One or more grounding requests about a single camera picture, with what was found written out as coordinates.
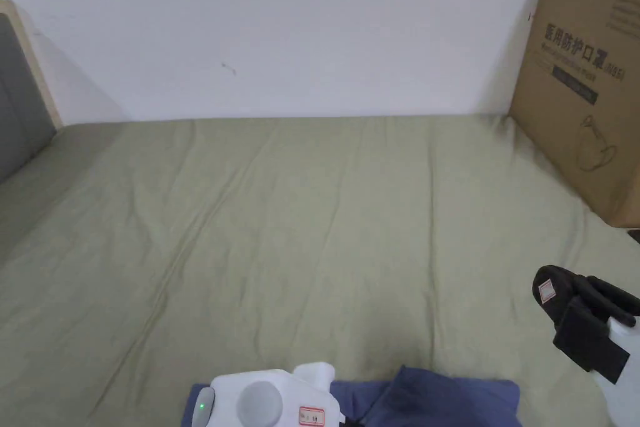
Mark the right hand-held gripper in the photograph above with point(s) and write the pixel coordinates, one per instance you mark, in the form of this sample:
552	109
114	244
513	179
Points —
595	347

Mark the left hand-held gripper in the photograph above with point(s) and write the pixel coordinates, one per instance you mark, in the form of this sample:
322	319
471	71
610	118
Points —
260	397

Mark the dark blue garment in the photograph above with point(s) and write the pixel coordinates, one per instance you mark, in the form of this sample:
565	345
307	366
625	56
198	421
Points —
440	397

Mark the bed with pale green sheet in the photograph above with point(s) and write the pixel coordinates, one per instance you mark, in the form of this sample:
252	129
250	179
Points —
300	222

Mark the brown cardboard carton, black print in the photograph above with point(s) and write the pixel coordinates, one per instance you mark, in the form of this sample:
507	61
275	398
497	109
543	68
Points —
575	97

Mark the grey padded headboard, wooden frame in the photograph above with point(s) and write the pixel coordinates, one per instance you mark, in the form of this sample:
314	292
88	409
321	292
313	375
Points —
20	97

